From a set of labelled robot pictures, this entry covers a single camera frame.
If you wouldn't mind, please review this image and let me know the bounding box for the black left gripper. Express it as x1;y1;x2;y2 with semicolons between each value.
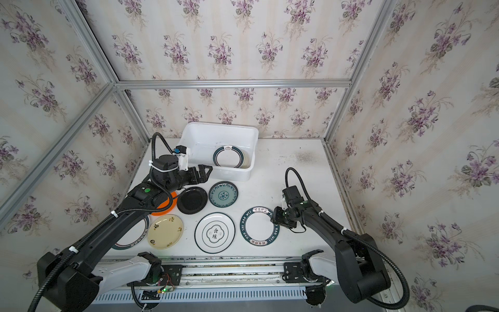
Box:
164;163;212;196

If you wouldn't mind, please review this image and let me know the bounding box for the white plate green red rim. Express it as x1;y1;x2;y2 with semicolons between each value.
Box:
213;145;245;168

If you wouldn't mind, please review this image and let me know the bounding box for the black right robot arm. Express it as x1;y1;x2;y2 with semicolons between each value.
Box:
271;186;391;303

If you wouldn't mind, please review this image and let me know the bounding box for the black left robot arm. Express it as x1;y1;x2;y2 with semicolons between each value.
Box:
28;155;213;311

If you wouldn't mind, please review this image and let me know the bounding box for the white plastic bin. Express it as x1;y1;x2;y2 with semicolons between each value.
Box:
179;122;259;181

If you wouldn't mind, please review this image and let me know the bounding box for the orange plate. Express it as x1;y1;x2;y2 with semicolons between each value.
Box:
152;192;178;217

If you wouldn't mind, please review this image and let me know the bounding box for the teal blue floral plate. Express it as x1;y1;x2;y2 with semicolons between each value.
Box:
208;181;239;208

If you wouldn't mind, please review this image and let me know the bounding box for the white plate green lettered rim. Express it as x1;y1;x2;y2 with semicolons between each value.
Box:
240;206;280;247

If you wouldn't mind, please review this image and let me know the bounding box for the white plate black rim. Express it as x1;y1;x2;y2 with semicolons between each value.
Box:
194;213;236;254

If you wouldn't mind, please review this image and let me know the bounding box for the yellowish cream plate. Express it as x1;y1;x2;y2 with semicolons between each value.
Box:
147;214;184;250

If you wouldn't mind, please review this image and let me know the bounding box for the white green rim plate left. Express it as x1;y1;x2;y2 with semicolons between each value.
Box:
113;217;150;250

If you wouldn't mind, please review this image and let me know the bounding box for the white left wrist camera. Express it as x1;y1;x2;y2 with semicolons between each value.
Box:
173;145;191;171

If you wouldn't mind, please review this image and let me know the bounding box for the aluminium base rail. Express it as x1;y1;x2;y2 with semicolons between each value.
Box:
58;255;398;312

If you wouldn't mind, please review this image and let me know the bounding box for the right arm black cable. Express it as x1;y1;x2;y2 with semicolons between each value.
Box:
284;167;411;310

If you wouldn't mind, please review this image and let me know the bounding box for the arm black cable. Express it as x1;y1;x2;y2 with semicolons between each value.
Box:
27;132;176;312
284;167;411;310

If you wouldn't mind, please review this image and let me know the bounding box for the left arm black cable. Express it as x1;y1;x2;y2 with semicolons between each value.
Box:
27;132;176;312

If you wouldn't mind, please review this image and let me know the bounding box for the aluminium frame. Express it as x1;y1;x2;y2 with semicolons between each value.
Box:
0;0;398;258

